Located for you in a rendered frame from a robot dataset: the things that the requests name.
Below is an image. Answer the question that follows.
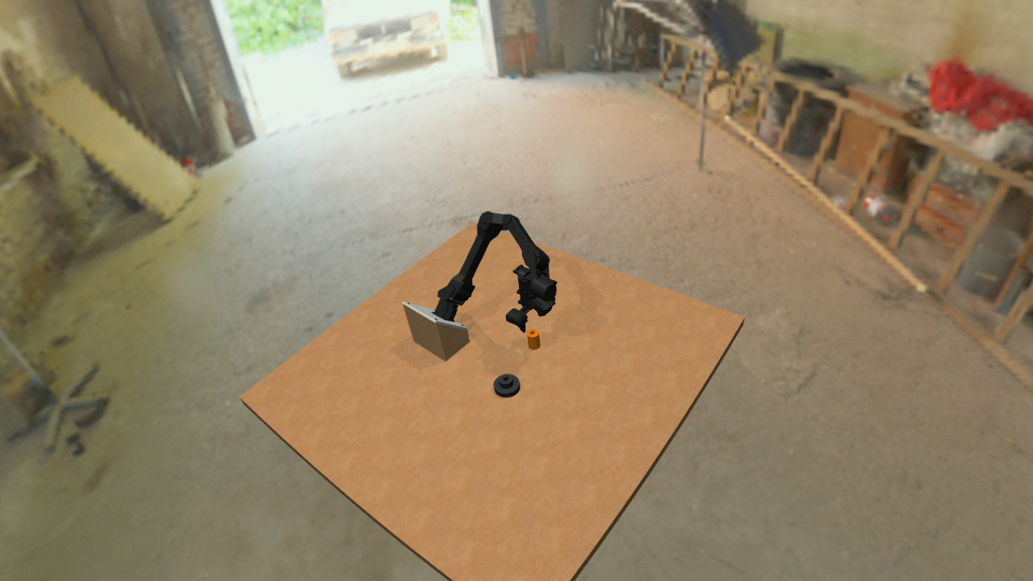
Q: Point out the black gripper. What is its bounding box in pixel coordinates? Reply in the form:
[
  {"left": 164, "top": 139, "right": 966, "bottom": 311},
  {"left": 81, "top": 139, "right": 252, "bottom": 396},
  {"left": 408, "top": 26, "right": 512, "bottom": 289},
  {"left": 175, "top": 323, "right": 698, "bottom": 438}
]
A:
[{"left": 505, "top": 289, "right": 537, "bottom": 332}]

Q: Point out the dark grey round pedestal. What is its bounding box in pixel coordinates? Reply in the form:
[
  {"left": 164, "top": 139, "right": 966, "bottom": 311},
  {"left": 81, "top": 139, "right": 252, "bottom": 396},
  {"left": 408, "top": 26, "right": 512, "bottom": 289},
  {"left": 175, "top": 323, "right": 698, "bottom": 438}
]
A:
[{"left": 493, "top": 374, "right": 521, "bottom": 398}]

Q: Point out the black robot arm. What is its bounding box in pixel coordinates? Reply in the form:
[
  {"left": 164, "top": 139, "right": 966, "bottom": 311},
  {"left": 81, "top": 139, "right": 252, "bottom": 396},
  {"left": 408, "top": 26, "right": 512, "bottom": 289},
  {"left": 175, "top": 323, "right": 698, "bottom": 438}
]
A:
[{"left": 432, "top": 211, "right": 557, "bottom": 322}]

